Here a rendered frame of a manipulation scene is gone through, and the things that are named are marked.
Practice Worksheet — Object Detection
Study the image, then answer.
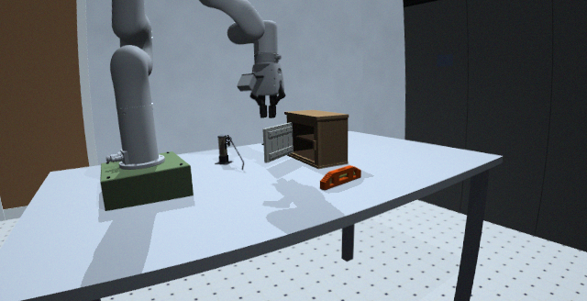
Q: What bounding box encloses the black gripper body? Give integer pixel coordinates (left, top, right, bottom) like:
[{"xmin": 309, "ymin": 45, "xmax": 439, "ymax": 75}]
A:
[{"xmin": 251, "ymin": 62, "xmax": 284, "ymax": 95}]

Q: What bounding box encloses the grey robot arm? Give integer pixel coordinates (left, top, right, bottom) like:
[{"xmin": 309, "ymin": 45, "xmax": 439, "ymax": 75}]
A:
[{"xmin": 106, "ymin": 0, "xmax": 282, "ymax": 170}]

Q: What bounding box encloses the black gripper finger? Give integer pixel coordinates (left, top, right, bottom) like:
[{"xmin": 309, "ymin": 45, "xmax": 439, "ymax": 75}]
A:
[
  {"xmin": 269, "ymin": 85, "xmax": 285, "ymax": 118},
  {"xmin": 250, "ymin": 94, "xmax": 267, "ymax": 118}
]

